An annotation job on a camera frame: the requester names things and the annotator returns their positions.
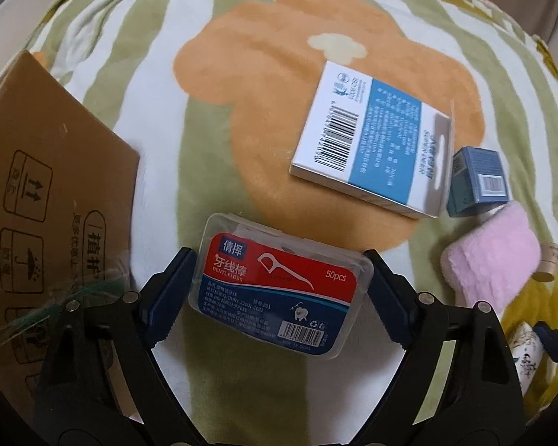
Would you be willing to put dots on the brown cardboard box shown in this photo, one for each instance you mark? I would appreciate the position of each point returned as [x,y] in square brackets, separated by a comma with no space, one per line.
[51,213]

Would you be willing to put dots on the white and blue carton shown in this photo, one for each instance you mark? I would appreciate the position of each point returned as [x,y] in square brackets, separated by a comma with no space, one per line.
[376,141]

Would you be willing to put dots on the small wooden cylinder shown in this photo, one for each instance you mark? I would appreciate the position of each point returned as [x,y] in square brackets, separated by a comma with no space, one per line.
[548,262]

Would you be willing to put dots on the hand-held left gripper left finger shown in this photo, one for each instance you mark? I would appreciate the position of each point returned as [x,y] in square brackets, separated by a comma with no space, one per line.
[167,297]

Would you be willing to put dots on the small blue box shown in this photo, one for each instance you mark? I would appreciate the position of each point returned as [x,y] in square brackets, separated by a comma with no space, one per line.
[479,181]

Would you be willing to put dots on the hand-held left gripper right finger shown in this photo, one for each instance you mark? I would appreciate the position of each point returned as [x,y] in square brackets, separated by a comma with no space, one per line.
[386,295]

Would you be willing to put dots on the floral printed blanket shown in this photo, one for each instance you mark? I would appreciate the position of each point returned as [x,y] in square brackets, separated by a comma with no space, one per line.
[242,102]

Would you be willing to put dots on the clear dental floss pick box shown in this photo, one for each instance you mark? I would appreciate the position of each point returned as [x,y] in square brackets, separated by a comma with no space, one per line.
[279,286]

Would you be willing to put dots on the pink fluffy cloth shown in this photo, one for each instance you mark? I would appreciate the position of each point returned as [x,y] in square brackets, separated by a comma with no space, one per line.
[490,253]

